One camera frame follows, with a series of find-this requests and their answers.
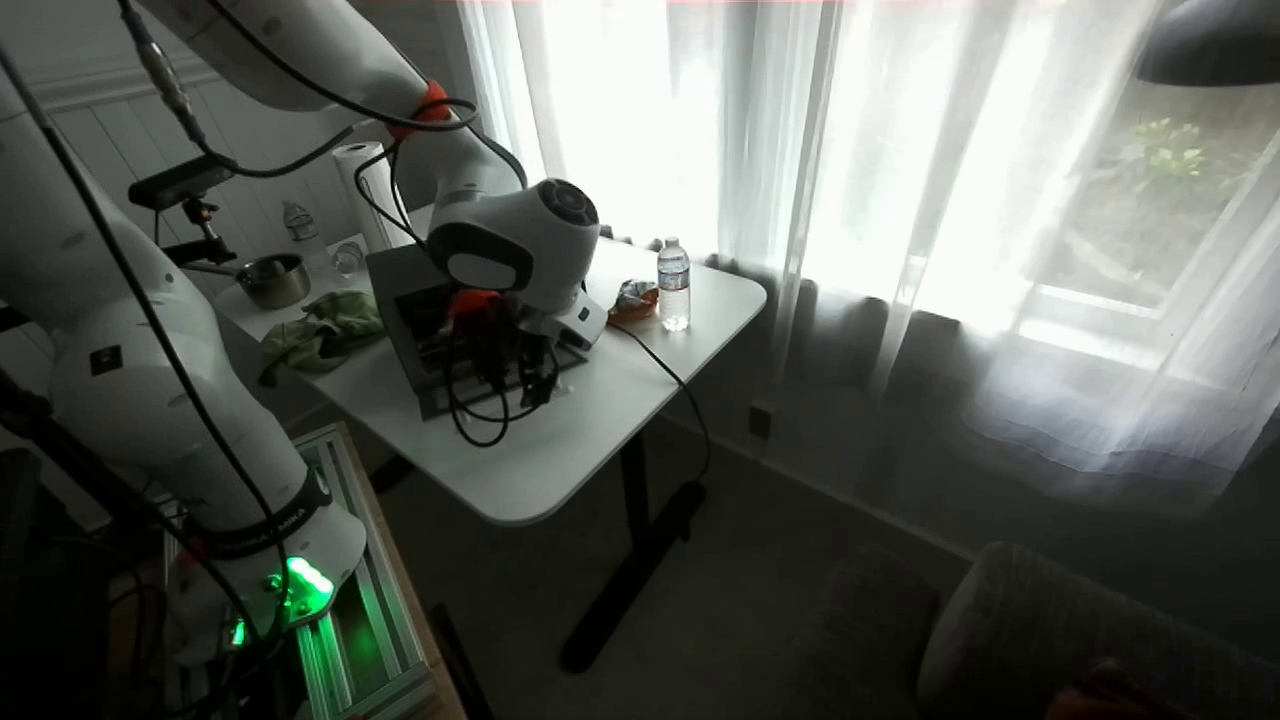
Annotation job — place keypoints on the black toaster oven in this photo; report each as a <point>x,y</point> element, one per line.
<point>418,345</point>

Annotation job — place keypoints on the black table leg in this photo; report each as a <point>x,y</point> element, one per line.
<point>633,562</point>

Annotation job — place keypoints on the small orange object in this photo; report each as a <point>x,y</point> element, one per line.
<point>633,303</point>

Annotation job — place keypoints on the green cloth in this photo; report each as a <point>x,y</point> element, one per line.
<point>320,329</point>

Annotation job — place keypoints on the white window frame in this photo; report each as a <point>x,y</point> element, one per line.
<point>1174,286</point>

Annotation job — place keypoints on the wall power outlet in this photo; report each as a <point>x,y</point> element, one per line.
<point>763,421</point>

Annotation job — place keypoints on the clear plastic water bottle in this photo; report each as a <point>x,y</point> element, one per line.
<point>674,286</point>

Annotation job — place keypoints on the grey armchair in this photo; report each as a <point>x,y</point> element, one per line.
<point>1055,640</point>

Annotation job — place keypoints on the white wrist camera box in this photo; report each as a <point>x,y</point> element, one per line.
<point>578,325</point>

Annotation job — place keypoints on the wooden robot cart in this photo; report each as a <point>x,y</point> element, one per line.
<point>383,627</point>

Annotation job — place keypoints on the black camera on stand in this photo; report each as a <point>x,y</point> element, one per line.
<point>184,183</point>

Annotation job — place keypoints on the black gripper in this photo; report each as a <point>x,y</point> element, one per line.
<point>503,341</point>

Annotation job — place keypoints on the small white cup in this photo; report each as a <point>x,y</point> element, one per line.
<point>348,256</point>

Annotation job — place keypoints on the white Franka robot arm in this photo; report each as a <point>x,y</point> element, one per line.
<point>133,374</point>

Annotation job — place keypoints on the dark lamp shade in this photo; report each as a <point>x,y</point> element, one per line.
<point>1213,46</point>

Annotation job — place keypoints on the metal bowl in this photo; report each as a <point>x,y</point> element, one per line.
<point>272,277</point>

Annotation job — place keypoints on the white sheer curtain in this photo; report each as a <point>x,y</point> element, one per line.
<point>825,173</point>

